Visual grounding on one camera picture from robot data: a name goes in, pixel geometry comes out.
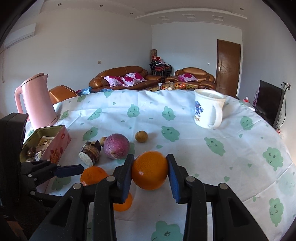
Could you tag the small brown longan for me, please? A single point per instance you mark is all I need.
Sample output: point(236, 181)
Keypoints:
point(102, 140)

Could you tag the pink tin box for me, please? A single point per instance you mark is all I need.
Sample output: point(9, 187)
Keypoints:
point(50, 142)

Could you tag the purple passion fruit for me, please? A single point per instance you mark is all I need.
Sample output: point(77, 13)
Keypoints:
point(116, 146)

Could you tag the white floral mug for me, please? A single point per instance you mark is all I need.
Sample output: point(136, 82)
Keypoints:
point(208, 112)

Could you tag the orange chair back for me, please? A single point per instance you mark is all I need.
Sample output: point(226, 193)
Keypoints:
point(61, 93)

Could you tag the orange tangerine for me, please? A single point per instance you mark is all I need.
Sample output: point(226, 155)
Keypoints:
point(125, 206)
point(92, 175)
point(150, 170)

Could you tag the stacked chairs in corner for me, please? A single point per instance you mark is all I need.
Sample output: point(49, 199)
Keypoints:
point(158, 66)

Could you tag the brown leather armchair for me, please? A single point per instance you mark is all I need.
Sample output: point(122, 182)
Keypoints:
point(204, 79)

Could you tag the small yellow longan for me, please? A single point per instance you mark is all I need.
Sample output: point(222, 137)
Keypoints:
point(141, 136)

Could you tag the blue cloth on chair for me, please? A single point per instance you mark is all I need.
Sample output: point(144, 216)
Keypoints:
point(86, 91)

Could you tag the brown leather long sofa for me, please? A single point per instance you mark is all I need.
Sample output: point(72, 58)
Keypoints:
point(100, 83)

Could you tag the pink electric kettle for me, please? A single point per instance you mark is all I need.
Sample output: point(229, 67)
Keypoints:
point(37, 101)

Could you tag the pink floral armchair cushion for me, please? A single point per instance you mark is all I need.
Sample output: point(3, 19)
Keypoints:
point(187, 77)

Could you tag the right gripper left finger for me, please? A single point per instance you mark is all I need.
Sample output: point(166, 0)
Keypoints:
point(68, 219)

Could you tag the cluttered coffee table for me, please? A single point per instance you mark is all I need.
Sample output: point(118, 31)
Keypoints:
point(173, 86)

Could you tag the white air conditioner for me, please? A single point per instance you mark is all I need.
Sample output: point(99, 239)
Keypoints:
point(19, 35)

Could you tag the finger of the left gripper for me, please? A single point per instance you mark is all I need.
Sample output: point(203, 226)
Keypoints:
point(38, 172)

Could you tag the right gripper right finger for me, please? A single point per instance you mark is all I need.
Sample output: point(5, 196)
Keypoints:
point(231, 219)

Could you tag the black television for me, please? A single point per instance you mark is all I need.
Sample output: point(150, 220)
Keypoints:
point(269, 102)

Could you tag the brown wooden door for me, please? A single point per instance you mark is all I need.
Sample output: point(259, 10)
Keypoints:
point(228, 67)

